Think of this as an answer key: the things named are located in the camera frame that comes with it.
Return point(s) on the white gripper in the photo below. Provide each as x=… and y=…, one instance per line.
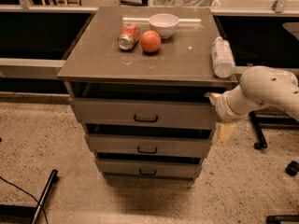
x=222, y=108

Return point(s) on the grey top drawer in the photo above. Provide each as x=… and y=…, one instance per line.
x=144, y=113

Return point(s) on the grey drawer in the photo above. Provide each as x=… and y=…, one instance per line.
x=146, y=145
x=144, y=113
x=144, y=168

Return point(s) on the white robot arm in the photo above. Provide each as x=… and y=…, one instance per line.
x=258, y=88

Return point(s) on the grey drawer cabinet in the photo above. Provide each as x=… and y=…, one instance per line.
x=180, y=71

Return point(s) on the grey middle drawer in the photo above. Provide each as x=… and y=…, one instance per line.
x=146, y=145

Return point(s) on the grey bottom drawer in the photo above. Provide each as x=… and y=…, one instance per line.
x=144, y=168

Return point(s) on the black stand leg right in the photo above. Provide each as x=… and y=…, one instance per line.
x=261, y=142

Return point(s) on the black stand leg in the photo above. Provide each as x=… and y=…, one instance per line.
x=41, y=203
x=261, y=142

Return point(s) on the clear plastic water bottle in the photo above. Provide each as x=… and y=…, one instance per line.
x=222, y=58

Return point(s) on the black caster wheel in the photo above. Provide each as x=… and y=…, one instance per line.
x=292, y=168

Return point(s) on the orange fruit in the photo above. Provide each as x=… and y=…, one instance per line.
x=150, y=41

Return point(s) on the white bowl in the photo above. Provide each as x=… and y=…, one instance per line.
x=164, y=24

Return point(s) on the black base bottom right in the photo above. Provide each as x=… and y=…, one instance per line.
x=280, y=219

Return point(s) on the red soda can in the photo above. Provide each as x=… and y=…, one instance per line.
x=129, y=36

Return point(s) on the grey metal railing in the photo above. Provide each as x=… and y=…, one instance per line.
x=19, y=17

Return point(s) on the black stand leg left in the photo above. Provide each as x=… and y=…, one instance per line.
x=41, y=203

